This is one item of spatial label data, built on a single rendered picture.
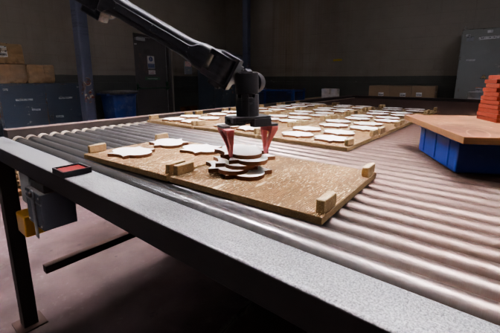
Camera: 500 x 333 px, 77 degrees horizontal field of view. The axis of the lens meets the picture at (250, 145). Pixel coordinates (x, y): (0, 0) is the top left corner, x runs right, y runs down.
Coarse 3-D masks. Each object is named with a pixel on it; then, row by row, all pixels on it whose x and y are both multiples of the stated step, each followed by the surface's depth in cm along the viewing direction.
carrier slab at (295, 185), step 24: (288, 168) 87; (312, 168) 87; (336, 168) 87; (216, 192) 71; (240, 192) 68; (264, 192) 68; (288, 192) 68; (312, 192) 68; (336, 192) 68; (312, 216) 57
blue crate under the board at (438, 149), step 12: (420, 132) 114; (432, 132) 103; (420, 144) 114; (432, 144) 103; (444, 144) 94; (456, 144) 87; (468, 144) 85; (432, 156) 102; (444, 156) 94; (456, 156) 87; (468, 156) 86; (480, 156) 85; (492, 156) 85; (456, 168) 87; (468, 168) 87; (480, 168) 86; (492, 168) 85
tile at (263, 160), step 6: (222, 156) 84; (264, 156) 81; (270, 156) 82; (228, 162) 78; (234, 162) 78; (240, 162) 78; (246, 162) 77; (252, 162) 77; (258, 162) 77; (264, 162) 78
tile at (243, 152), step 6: (234, 144) 91; (240, 144) 91; (216, 150) 85; (222, 150) 83; (234, 150) 83; (240, 150) 83; (246, 150) 83; (252, 150) 83; (258, 150) 83; (228, 156) 80; (234, 156) 80; (240, 156) 78; (246, 156) 78; (252, 156) 78; (258, 156) 80
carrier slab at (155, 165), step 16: (144, 144) 118; (96, 160) 99; (112, 160) 95; (128, 160) 95; (144, 160) 95; (160, 160) 95; (176, 160) 95; (192, 160) 95; (208, 160) 95; (160, 176) 81
